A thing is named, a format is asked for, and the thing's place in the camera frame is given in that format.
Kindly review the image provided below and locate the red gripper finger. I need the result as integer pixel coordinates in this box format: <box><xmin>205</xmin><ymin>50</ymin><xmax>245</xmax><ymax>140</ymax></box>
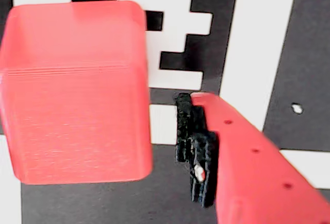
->
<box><xmin>175</xmin><ymin>92</ymin><xmax>330</xmax><ymax>224</ymax></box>

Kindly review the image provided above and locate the red cube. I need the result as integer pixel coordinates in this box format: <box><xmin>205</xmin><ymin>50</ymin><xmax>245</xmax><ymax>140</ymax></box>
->
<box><xmin>0</xmin><ymin>0</ymin><xmax>153</xmax><ymax>185</ymax></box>

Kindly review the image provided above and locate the checkerboard marker mat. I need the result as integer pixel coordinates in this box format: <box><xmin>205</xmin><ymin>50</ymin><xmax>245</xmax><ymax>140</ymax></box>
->
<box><xmin>0</xmin><ymin>0</ymin><xmax>330</xmax><ymax>224</ymax></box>

